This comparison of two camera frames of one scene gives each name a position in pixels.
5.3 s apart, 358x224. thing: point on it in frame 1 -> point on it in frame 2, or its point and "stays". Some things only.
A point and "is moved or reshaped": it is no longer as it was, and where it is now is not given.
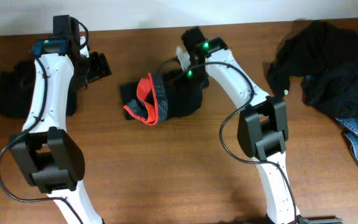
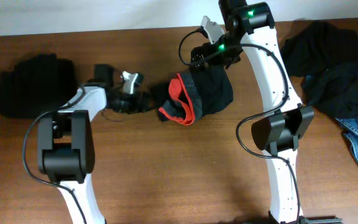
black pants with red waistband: (153, 99) is moved or reshaped
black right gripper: (181, 81) -> (198, 52)
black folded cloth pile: (13, 88) stays
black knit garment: (310, 47) stays
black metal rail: (301, 220) stays
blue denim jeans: (350, 96) stays
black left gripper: (97, 66) -> (148, 101)
